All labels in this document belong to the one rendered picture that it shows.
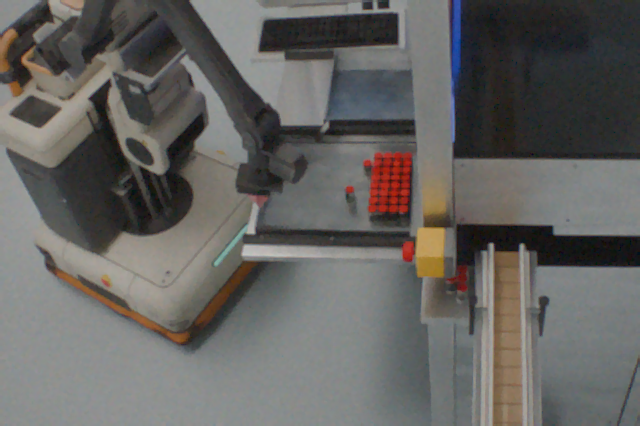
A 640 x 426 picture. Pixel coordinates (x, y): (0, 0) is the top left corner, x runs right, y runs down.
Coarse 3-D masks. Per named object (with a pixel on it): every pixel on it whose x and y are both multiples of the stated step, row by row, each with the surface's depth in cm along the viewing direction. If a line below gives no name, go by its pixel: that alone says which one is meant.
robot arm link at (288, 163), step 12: (276, 132) 178; (252, 144) 173; (276, 144) 176; (276, 156) 175; (288, 156) 175; (300, 156) 175; (276, 168) 177; (288, 168) 175; (300, 168) 177; (288, 180) 177
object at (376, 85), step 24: (336, 72) 227; (360, 72) 225; (384, 72) 224; (408, 72) 223; (336, 96) 221; (360, 96) 219; (384, 96) 218; (408, 96) 217; (336, 120) 211; (360, 120) 210; (384, 120) 209; (408, 120) 208
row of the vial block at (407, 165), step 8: (408, 160) 197; (408, 168) 195; (408, 176) 194; (400, 184) 192; (408, 184) 192; (400, 192) 191; (408, 192) 190; (400, 200) 189; (408, 200) 191; (400, 208) 188; (408, 208) 189; (400, 216) 189; (408, 216) 189; (400, 224) 191
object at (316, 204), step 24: (288, 144) 207; (312, 144) 206; (336, 144) 205; (360, 144) 204; (384, 144) 203; (408, 144) 202; (312, 168) 205; (336, 168) 204; (360, 168) 203; (288, 192) 201; (312, 192) 200; (336, 192) 199; (360, 192) 198; (264, 216) 197; (288, 216) 196; (312, 216) 196; (336, 216) 195; (360, 216) 194
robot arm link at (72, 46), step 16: (96, 0) 172; (112, 0) 171; (80, 16) 180; (96, 16) 176; (80, 32) 183; (96, 32) 181; (112, 32) 191; (64, 48) 188; (80, 48) 184; (80, 64) 189
